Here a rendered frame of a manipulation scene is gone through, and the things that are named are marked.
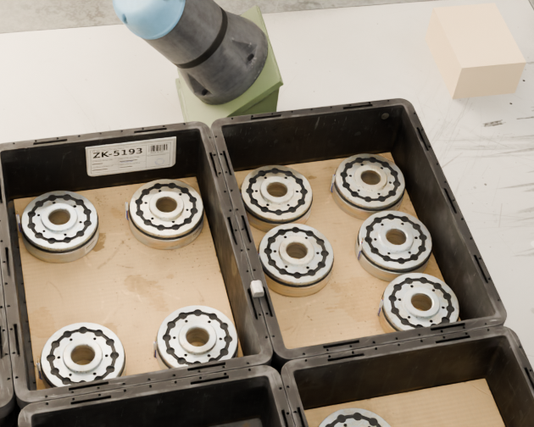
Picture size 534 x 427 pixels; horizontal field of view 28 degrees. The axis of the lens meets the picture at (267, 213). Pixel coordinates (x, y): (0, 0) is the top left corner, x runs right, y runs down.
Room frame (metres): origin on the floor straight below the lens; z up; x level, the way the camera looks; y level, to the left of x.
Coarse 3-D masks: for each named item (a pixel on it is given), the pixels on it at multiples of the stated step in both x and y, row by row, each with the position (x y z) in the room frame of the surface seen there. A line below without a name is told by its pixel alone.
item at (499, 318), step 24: (216, 120) 1.04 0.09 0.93; (240, 120) 1.04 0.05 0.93; (264, 120) 1.05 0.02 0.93; (216, 144) 0.99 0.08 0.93; (432, 168) 1.00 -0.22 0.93; (240, 216) 0.87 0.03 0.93; (456, 216) 0.92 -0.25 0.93; (480, 264) 0.85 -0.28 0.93; (264, 288) 0.76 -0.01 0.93; (264, 312) 0.73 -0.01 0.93; (504, 312) 0.78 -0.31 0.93; (384, 336) 0.72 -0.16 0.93; (408, 336) 0.72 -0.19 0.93; (288, 360) 0.67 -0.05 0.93
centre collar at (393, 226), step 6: (384, 228) 0.94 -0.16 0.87; (390, 228) 0.94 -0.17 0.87; (396, 228) 0.94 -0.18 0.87; (402, 228) 0.94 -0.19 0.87; (408, 228) 0.94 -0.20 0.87; (378, 234) 0.93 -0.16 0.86; (384, 234) 0.93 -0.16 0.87; (408, 234) 0.93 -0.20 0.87; (384, 240) 0.92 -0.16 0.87; (408, 240) 0.92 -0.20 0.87; (384, 246) 0.91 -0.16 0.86; (390, 246) 0.91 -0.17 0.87; (396, 246) 0.91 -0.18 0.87; (402, 246) 0.91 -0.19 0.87; (408, 246) 0.91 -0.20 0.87
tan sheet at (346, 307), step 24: (312, 168) 1.06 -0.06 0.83; (336, 168) 1.07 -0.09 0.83; (312, 216) 0.97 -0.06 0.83; (336, 216) 0.98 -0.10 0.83; (336, 240) 0.93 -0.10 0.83; (336, 264) 0.89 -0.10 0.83; (432, 264) 0.91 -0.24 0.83; (336, 288) 0.85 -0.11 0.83; (360, 288) 0.86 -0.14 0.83; (384, 288) 0.86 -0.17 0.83; (288, 312) 0.80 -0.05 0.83; (312, 312) 0.81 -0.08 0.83; (336, 312) 0.81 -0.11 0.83; (360, 312) 0.82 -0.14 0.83; (288, 336) 0.76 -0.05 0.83; (312, 336) 0.77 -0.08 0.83; (336, 336) 0.77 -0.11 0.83; (360, 336) 0.78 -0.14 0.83
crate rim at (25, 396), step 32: (160, 128) 1.01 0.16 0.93; (192, 128) 1.02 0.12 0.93; (0, 160) 0.91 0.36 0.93; (0, 192) 0.87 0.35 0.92; (224, 192) 0.91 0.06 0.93; (0, 224) 0.81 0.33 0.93; (0, 256) 0.76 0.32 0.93; (256, 320) 0.71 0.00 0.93; (96, 384) 0.60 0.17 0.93; (128, 384) 0.61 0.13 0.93
